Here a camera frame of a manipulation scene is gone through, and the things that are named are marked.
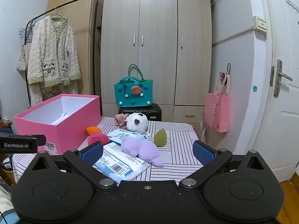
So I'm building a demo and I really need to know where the green teardrop sponge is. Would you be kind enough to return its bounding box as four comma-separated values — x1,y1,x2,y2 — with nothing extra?
154,129,167,147

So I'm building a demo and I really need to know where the orange ball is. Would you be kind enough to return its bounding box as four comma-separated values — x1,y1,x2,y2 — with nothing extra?
86,126,101,136

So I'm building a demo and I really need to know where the light wooden cabinet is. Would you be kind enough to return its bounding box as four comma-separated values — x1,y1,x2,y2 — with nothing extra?
47,0,109,96

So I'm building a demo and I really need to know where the white door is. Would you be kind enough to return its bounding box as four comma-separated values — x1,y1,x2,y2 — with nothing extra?
245,0,299,185

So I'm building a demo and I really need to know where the light wooden wardrobe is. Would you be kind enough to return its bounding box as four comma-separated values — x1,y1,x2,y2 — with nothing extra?
100,0,213,123

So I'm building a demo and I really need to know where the teal tote bag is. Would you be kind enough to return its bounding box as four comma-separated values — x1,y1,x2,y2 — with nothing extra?
114,63,153,108

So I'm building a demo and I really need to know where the beige wall switch box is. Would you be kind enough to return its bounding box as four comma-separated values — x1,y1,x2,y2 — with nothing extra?
252,15,269,33

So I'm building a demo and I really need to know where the white panda plush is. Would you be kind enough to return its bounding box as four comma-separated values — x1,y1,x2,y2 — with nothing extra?
125,112,149,132

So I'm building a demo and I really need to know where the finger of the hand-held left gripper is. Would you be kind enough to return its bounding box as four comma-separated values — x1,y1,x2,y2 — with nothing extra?
24,134,47,146

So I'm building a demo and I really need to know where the pink cardboard box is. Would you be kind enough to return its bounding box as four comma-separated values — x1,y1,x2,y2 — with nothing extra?
14,94,101,155

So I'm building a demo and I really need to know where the pink paper bag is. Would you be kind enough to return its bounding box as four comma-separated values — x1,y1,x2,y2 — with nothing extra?
203,71,232,133

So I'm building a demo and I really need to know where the fluffy white robe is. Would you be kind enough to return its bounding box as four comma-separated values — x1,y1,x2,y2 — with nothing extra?
27,16,82,109

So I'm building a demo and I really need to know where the black metal clothes rack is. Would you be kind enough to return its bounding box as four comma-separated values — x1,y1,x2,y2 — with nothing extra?
24,0,99,109

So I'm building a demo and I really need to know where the floral scrunchie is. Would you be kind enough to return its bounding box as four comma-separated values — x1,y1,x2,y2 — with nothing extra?
114,113,130,129

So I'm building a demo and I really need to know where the tissue pack blue print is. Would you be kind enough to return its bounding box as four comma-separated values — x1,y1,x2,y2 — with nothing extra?
106,129,150,145

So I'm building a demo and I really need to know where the black suitcase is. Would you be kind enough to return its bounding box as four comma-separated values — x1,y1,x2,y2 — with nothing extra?
118,103,162,122

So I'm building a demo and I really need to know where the silver door handle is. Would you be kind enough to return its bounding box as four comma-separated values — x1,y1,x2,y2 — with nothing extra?
273,59,293,98

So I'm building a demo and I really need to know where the purple plush toy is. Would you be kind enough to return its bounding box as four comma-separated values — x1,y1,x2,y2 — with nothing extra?
120,137,164,168

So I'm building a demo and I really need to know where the beige tote bag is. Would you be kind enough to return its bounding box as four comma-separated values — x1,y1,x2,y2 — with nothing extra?
16,44,32,80

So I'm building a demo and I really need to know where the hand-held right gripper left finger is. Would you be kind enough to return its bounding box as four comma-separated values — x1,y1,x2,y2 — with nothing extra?
30,141,117,191

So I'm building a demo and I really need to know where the tissue pack with barcode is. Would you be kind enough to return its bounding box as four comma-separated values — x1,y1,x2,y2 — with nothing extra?
92,142,150,184

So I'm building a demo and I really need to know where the clear plastic bag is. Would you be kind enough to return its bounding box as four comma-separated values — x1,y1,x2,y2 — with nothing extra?
199,119,208,143

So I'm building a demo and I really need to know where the red fluffy plush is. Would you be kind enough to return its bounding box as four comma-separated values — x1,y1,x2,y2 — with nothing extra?
87,132,111,146

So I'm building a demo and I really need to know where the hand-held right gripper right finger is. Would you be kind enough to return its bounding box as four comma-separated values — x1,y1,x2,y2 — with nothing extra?
179,140,269,190

